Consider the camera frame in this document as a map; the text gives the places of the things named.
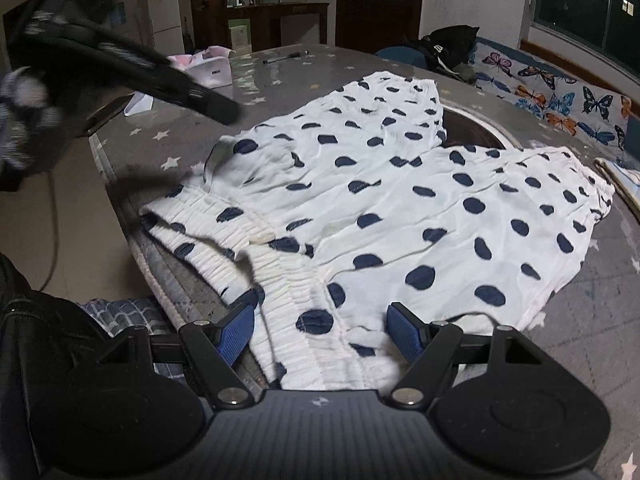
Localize grey star-print tablecloth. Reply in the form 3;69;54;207
89;44;640;480

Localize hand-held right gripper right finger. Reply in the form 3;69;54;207
386;301;546;409

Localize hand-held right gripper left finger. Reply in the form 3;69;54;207
97;301;257;409

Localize white refrigerator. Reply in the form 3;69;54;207
144;0;187;55

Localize black pen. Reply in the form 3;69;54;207
263;50;309;64

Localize white paper sheet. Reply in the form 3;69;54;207
124;92;154;117

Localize blue plaid cloth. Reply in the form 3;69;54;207
79;296;188;377

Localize butterfly pattern cushion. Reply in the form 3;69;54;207
470;36;640;153

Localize brown floor cable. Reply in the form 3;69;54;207
30;167;68;292

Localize dark wooden cabinet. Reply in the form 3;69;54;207
191;0;331;53

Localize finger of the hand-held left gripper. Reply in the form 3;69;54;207
142;60;240;125

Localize dark window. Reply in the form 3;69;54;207
531;0;640;63

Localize white pink tissue pack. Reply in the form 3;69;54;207
166;45;235;87

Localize black bag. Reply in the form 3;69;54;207
419;24;482;75
0;254;108;480

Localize blue chair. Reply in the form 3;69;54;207
374;45;429;67

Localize white navy polka-dot shorts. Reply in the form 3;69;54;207
139;73;616;392

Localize dark wooden door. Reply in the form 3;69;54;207
335;0;427;55

